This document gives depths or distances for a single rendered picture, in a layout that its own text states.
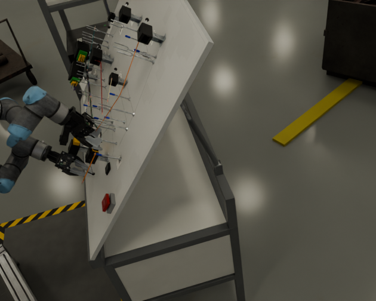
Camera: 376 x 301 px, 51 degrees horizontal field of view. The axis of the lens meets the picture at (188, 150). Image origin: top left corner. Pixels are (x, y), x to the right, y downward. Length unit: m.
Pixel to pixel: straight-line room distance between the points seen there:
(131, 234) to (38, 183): 1.79
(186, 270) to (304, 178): 1.38
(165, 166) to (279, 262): 0.99
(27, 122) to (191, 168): 0.86
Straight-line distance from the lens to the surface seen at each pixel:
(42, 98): 1.49
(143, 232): 1.79
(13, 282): 2.66
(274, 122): 3.43
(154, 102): 1.35
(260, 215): 2.76
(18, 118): 1.51
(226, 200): 1.57
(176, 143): 2.13
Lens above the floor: 2.22
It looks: 43 degrees down
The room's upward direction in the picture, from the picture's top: 12 degrees counter-clockwise
